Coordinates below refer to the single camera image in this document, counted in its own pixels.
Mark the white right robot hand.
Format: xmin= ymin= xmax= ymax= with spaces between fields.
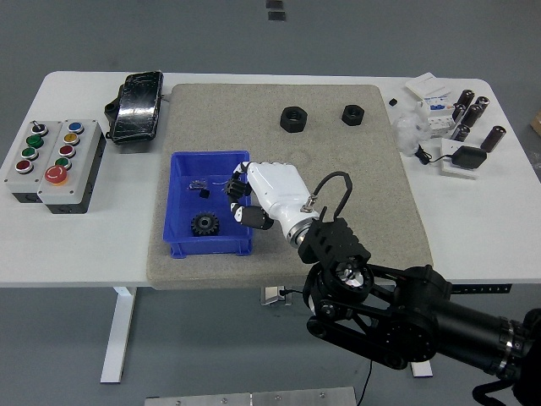
xmin=227 ymin=160 xmax=320 ymax=237

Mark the large black gear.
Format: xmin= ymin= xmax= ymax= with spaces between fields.
xmin=189 ymin=211 xmax=221 ymax=239

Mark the large black hex nut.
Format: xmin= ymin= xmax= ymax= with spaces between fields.
xmin=279 ymin=106 xmax=309 ymax=134

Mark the blue plastic box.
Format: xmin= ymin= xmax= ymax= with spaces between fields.
xmin=162 ymin=150 xmax=254 ymax=258

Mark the small black hex nut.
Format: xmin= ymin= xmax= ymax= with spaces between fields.
xmin=341 ymin=103 xmax=367 ymax=126

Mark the silver table control box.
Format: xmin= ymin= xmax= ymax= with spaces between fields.
xmin=260 ymin=286 xmax=293 ymax=307

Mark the grey emergency-stop control box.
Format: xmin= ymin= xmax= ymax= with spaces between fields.
xmin=36 ymin=118 xmax=107 ymax=215

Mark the grey four-button control box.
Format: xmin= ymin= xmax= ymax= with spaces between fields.
xmin=3 ymin=120 xmax=64 ymax=204

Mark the grey-brown mat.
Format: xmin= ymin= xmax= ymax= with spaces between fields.
xmin=145 ymin=83 xmax=434 ymax=292

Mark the crumpled clear plastic wrap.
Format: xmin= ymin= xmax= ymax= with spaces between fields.
xmin=392 ymin=109 xmax=432 ymax=157

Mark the black wrapped device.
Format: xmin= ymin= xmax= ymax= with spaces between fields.
xmin=104 ymin=69 xmax=165 ymax=147

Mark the white circuit breaker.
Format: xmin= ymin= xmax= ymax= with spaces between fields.
xmin=418 ymin=95 xmax=457 ymax=139

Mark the white square plate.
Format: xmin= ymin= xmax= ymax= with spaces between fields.
xmin=439 ymin=138 xmax=481 ymax=181

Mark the black square adapter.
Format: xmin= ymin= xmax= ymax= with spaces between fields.
xmin=451 ymin=145 xmax=489 ymax=170

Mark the white table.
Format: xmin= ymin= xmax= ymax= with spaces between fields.
xmin=0 ymin=70 xmax=541 ymax=288

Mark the grey metal plate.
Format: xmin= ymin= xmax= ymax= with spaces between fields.
xmin=145 ymin=386 xmax=358 ymax=406

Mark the black adapter cord with plug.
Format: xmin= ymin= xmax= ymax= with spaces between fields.
xmin=413 ymin=145 xmax=456 ymax=166

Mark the white wall switch panel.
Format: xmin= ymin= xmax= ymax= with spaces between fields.
xmin=404 ymin=72 xmax=451 ymax=100

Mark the black power cable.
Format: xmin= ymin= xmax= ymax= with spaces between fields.
xmin=280 ymin=288 xmax=374 ymax=405

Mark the black table frame rail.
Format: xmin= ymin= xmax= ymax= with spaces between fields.
xmin=450 ymin=283 xmax=512 ymax=294

